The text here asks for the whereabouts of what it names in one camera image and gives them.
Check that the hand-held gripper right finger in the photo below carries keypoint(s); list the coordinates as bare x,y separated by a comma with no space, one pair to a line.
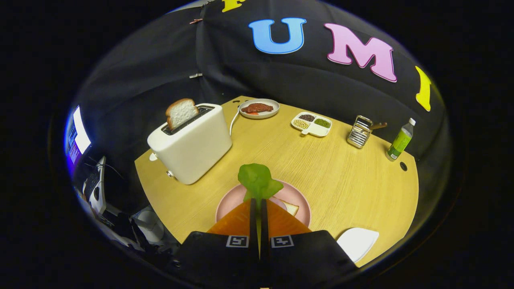
264,224

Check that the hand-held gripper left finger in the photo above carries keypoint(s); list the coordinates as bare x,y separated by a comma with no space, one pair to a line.
253,224

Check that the green lettuce leaf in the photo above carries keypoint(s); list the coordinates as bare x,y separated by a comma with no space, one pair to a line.
257,180

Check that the toasted bread slice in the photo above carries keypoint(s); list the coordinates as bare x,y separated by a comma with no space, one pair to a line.
180,113

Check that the white bread slice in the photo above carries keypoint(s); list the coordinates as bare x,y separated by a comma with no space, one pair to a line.
291,208

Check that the pink plate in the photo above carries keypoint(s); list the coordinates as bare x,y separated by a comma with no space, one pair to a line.
297,196

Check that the white plate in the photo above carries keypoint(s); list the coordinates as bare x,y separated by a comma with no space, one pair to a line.
355,243

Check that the white toaster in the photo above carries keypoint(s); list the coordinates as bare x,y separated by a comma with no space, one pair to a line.
192,148

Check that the divided white bean dish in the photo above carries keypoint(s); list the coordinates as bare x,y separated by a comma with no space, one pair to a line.
319,130

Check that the round grey plate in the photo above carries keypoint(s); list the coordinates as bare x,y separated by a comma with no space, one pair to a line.
267,115

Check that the red meat slice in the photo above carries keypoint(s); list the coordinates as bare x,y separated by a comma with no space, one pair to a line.
257,107

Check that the black backdrop cloth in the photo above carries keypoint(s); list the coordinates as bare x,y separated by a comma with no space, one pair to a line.
281,80

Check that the green label bottle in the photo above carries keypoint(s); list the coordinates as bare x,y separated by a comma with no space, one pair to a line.
400,142

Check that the silver clip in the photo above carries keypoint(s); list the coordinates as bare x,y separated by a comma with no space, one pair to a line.
195,75

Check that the computer monitor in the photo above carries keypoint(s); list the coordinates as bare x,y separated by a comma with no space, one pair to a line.
80,134

